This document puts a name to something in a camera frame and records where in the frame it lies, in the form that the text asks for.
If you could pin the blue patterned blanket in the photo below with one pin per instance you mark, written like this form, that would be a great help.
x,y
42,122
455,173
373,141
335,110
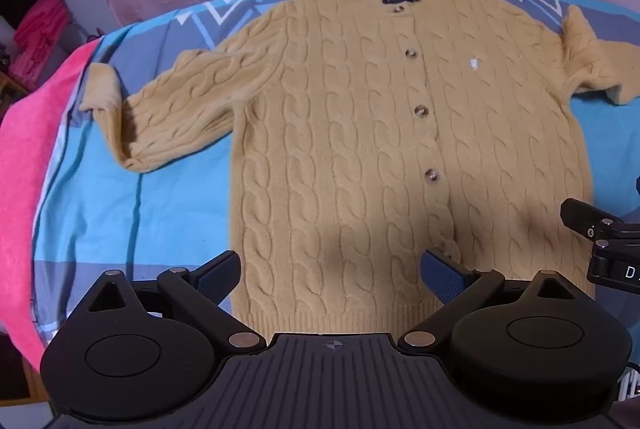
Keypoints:
x,y
150,209

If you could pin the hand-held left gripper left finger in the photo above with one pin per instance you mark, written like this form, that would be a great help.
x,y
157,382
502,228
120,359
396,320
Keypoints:
x,y
216,281

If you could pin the pink blanket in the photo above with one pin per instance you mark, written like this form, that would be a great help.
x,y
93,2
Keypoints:
x,y
25,209

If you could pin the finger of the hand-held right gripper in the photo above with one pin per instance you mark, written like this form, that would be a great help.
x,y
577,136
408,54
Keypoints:
x,y
582,216

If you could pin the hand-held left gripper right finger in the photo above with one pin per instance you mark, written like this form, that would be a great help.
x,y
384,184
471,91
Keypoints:
x,y
442,276

